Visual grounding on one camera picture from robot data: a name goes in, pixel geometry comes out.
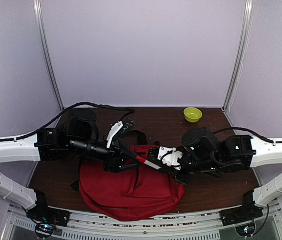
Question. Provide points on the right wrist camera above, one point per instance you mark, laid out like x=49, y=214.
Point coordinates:
x=165, y=157

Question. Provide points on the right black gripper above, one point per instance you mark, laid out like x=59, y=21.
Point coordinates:
x=182, y=180

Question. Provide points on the aluminium frame post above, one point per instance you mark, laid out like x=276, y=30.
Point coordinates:
x=46, y=53
x=238, y=64

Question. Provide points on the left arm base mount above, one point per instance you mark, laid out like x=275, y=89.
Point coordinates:
x=45, y=218

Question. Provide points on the left aluminium frame post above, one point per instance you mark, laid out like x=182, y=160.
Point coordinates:
x=46, y=53

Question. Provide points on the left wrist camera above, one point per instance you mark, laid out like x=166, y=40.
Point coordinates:
x=119, y=130

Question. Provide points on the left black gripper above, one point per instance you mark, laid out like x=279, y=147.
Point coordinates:
x=114, y=159

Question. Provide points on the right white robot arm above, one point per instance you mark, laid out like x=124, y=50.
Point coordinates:
x=250, y=151

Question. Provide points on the yellow-green plastic bowl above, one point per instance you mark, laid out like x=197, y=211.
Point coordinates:
x=192, y=115

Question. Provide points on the red backpack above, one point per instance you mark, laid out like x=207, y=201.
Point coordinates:
x=131, y=195

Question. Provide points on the right aluminium frame post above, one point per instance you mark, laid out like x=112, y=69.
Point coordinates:
x=238, y=64

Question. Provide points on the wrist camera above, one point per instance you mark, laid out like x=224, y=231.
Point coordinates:
x=165, y=157
x=119, y=130

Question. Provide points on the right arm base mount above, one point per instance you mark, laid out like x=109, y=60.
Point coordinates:
x=248, y=211

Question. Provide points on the red-capped white marker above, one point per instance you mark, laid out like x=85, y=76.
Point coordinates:
x=148, y=163

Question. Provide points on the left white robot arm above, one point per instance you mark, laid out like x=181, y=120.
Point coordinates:
x=43, y=145

